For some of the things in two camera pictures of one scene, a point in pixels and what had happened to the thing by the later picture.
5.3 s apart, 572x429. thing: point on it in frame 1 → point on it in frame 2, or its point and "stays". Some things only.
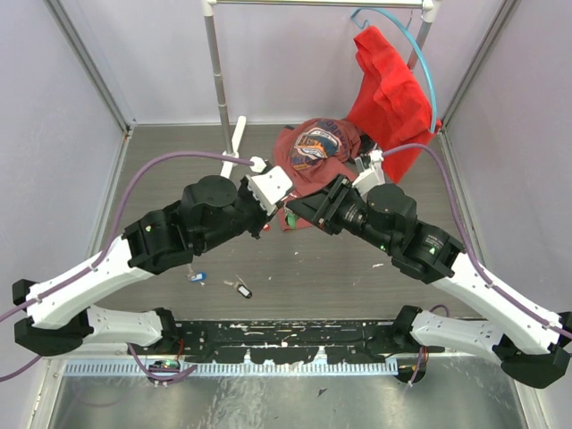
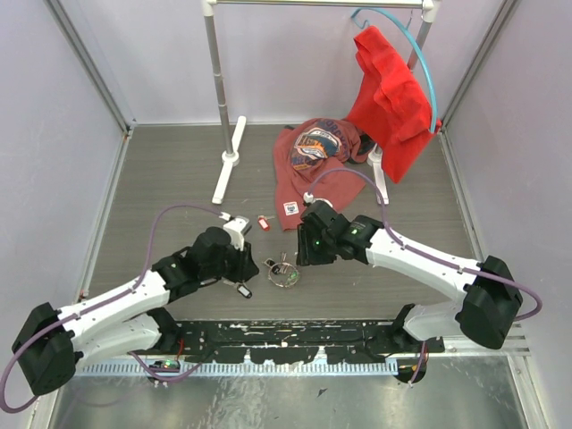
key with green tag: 291,221 → 293,275
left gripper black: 265,217 → 247,268
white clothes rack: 210,6 stays
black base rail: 281,340 stays
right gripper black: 321,207 → 306,256
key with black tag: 240,287 stays
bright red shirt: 392,106 stays
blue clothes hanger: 428,62 stays
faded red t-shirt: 315,153 stays
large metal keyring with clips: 286,211 → 283,274
